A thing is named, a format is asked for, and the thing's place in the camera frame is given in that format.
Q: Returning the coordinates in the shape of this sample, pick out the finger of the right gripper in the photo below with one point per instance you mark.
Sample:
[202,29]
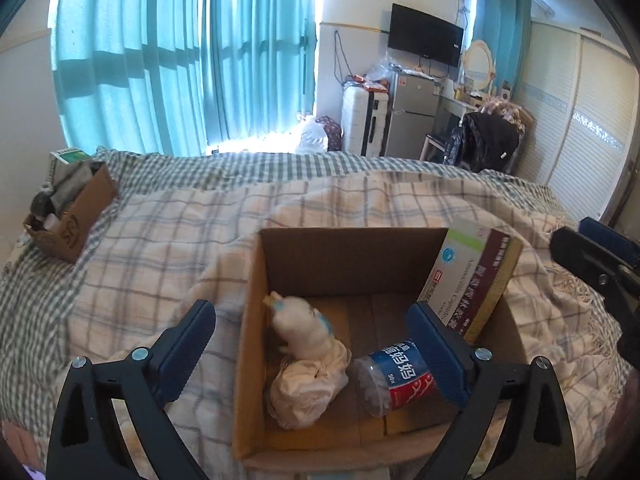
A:
[608,275]
[623,247]

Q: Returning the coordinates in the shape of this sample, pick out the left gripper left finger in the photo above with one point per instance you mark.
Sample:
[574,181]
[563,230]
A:
[86,442]

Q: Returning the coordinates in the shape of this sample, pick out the red white medicine box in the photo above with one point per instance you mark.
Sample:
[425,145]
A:
[469,276]

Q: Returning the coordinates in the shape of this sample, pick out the clear plastic water bottle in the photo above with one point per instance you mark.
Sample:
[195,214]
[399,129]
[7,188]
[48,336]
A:
[393,377]

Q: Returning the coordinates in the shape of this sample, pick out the white lace cloth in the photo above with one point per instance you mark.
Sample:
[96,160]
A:
[303,389]

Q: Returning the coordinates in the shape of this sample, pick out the white plush toy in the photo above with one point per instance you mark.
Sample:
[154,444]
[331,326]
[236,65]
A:
[307,334]

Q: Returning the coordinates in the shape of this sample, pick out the white louvred wardrobe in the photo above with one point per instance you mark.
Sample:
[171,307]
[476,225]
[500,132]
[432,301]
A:
[582,92]

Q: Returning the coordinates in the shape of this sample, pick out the chair with black jacket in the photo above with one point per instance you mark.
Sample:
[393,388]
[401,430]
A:
[489,137]

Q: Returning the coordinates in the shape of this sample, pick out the beige plaid blanket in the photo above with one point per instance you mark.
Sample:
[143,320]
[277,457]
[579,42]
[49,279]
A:
[154,252]

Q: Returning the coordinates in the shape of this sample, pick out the small cardboard box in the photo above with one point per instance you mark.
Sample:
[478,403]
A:
[77,190]

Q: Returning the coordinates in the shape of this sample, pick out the white oval mirror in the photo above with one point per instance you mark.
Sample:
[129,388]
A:
[478,68]

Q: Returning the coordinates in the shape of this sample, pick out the green checked bed sheet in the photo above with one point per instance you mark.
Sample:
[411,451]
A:
[143,173]

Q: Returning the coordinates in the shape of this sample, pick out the large open cardboard box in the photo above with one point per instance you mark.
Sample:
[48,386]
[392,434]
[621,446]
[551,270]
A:
[363,281]

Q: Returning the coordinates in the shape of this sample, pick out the silver mini fridge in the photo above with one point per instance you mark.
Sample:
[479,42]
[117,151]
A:
[411,115]

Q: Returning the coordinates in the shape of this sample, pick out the teal side curtain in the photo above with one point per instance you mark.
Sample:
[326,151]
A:
[504,25]

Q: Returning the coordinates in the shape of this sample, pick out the white suitcase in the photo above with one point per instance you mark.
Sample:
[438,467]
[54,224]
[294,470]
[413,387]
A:
[363,121]

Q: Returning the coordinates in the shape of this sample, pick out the teal window curtain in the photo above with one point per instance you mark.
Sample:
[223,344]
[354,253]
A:
[177,77]

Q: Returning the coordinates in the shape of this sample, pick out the black wall television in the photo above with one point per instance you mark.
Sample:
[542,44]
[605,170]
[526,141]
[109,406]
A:
[424,35]

